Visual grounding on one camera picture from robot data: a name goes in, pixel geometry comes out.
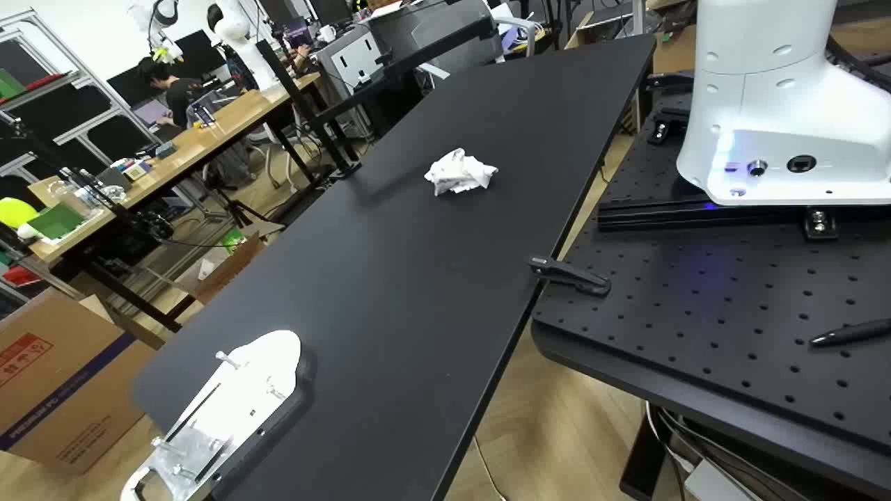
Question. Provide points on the black pen tool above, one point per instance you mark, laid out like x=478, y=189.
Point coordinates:
x=850, y=332

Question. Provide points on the long wooden desk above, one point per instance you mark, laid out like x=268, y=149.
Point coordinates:
x=186, y=149

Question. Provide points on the black laptop monitor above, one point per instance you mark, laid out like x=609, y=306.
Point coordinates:
x=200, y=54

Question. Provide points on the black perforated breadboard table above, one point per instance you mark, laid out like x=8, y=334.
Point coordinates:
x=743, y=314

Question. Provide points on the green pad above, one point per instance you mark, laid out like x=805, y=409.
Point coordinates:
x=58, y=224

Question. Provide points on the black clamp with silver bolt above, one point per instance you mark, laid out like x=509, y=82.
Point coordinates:
x=660, y=128
x=821, y=224

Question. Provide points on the grey cabinet with black slots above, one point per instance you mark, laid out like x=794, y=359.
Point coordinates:
x=349, y=62

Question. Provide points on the brown cardboard box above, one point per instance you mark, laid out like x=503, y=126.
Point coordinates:
x=58, y=380

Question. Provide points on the white cloth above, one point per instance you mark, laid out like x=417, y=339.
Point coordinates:
x=459, y=170

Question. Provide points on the black aluminium rail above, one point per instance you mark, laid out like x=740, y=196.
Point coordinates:
x=669, y=214

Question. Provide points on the white plastic tray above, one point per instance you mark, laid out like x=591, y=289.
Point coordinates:
x=243, y=394

